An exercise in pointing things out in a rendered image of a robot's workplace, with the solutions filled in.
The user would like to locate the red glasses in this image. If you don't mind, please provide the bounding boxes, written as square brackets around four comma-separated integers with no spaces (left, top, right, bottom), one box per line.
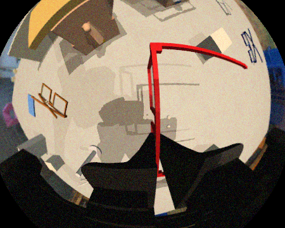
[148,42,247,168]

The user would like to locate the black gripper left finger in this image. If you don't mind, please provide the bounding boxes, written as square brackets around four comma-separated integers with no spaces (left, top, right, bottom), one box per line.
[81,132,158,208]

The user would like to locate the grey flat rectangular panel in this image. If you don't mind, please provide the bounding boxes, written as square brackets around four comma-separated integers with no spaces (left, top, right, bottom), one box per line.
[8,5,57,62]

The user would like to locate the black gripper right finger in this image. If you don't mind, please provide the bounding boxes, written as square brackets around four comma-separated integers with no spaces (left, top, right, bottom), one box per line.
[160,134,244,210]

